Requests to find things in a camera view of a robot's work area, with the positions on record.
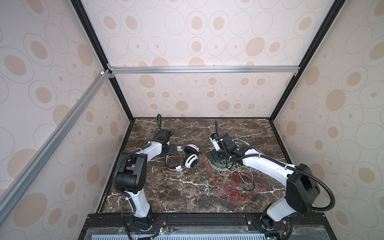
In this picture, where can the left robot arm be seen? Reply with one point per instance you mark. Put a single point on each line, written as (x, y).
(130, 175)

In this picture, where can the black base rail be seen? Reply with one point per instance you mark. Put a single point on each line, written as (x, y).
(204, 226)

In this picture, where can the white black headphones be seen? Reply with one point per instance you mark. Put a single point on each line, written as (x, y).
(190, 160)

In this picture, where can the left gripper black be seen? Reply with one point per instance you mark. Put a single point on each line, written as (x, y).
(171, 151)

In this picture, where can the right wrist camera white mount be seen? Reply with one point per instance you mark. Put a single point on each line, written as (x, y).
(215, 140)

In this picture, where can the left diagonal aluminium frame bar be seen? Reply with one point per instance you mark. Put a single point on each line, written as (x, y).
(21, 184)

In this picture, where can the horizontal aluminium frame bar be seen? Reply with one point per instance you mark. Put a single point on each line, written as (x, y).
(204, 70)

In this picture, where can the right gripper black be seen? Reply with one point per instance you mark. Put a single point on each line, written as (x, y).
(213, 153)

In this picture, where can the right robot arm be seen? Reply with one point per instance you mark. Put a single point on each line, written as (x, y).
(302, 188)

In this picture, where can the green headphones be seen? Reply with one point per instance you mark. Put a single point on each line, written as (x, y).
(219, 162)

